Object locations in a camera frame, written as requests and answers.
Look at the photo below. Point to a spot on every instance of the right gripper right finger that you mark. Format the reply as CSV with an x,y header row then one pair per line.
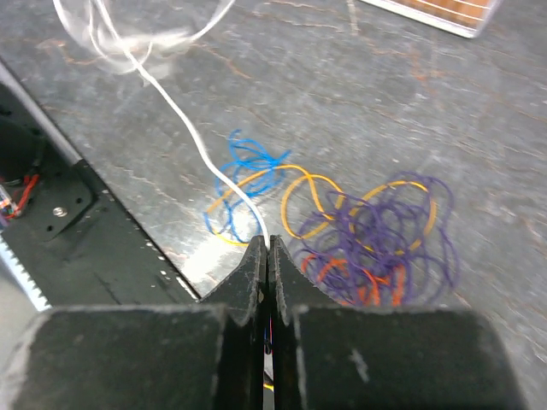
x,y
329,356

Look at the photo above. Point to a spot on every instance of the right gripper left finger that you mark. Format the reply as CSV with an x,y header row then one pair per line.
x,y
204,355

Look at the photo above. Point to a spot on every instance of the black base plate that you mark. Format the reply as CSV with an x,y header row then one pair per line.
x,y
72,234

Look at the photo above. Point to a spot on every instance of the slotted cable duct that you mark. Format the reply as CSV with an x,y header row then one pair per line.
x,y
23,278

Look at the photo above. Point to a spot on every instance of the white wire shelf rack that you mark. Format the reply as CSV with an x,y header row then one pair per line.
x,y
464,18

